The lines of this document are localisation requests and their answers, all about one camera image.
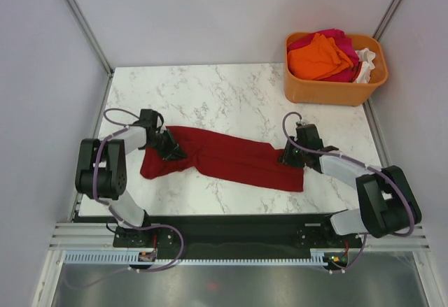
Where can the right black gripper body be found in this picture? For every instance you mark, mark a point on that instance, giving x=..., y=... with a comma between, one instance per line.
x=293, y=155

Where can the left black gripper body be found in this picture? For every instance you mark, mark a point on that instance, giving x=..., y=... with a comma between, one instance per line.
x=165, y=145

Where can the dark red t shirt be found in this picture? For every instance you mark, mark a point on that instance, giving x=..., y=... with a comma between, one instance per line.
x=226, y=157

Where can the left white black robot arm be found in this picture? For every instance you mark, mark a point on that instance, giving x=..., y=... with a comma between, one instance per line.
x=101, y=172

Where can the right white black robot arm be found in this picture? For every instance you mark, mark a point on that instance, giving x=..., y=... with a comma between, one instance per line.
x=386, y=204

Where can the orange plastic basket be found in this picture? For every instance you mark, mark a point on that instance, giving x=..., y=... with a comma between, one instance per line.
x=337, y=93

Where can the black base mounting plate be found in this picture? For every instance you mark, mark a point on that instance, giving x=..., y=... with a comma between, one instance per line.
x=238, y=235

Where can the magenta pink t shirt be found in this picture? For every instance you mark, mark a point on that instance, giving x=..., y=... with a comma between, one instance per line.
x=344, y=46

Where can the orange t shirt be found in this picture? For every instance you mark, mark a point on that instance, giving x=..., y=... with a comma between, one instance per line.
x=316, y=60

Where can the white t shirt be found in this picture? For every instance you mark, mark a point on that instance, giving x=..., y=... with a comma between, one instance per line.
x=366, y=58

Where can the white slotted cable duct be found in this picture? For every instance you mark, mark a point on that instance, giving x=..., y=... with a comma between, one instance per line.
x=147, y=256

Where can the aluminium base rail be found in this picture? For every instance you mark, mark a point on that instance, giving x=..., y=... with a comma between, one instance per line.
x=244, y=100

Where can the left aluminium frame post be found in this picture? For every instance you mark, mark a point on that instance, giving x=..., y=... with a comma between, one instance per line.
x=88, y=33

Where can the aluminium frame post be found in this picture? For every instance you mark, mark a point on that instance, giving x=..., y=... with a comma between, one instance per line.
x=88, y=33
x=386, y=19

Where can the right aluminium frame post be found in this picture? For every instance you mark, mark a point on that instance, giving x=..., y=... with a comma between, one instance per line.
x=386, y=19

